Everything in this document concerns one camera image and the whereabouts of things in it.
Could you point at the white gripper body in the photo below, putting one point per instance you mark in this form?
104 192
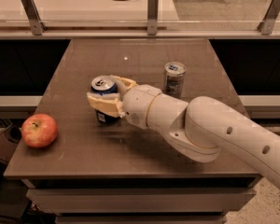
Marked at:
139 104

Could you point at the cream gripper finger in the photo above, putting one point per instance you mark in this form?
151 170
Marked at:
109 104
124 84

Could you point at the blue pepsi can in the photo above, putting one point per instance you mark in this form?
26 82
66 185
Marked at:
104 85

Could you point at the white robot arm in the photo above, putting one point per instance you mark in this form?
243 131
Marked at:
198 129

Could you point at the silver energy drink can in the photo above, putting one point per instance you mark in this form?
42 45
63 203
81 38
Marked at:
174 78

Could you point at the red apple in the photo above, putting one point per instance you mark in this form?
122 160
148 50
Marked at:
40 130

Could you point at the grey cabinet drawer front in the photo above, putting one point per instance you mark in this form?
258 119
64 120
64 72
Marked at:
175 200

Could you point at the dark device at left edge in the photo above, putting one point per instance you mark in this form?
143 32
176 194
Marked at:
10 136

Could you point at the middle metal railing bracket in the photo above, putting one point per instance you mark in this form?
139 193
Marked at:
152 16

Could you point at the metal railing bracket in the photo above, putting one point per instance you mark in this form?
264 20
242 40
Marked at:
266 26
152 16
36 25

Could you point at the left metal railing bracket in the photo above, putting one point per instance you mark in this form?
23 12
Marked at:
36 25

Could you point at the right metal railing bracket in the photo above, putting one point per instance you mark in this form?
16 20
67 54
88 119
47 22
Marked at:
266 26

